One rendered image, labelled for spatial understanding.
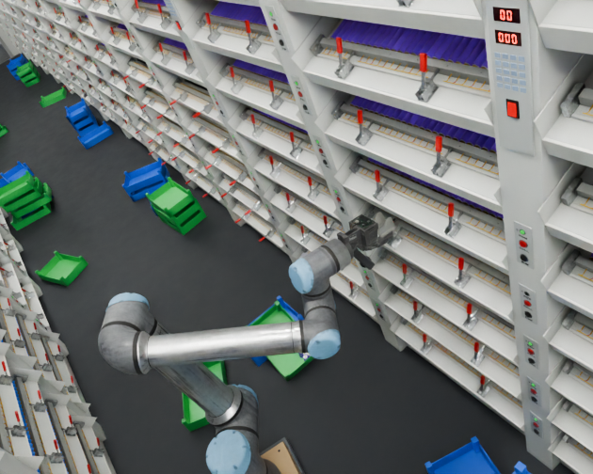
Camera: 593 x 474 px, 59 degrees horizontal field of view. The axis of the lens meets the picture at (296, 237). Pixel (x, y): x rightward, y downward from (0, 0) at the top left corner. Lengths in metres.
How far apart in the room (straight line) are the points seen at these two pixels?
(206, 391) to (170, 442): 0.72
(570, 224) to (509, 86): 0.30
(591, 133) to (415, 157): 0.47
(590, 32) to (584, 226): 0.38
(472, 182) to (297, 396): 1.41
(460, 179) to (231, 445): 1.14
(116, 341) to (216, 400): 0.49
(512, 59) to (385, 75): 0.40
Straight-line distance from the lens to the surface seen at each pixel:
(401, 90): 1.18
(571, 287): 1.24
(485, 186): 1.18
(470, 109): 1.07
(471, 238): 1.35
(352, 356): 2.35
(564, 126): 0.98
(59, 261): 3.99
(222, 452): 1.85
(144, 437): 2.59
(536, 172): 1.02
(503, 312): 1.45
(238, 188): 2.91
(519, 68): 0.92
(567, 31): 0.85
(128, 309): 1.58
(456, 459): 2.06
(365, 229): 1.49
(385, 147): 1.37
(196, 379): 1.76
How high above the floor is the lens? 1.89
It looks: 39 degrees down
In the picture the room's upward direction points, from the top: 25 degrees counter-clockwise
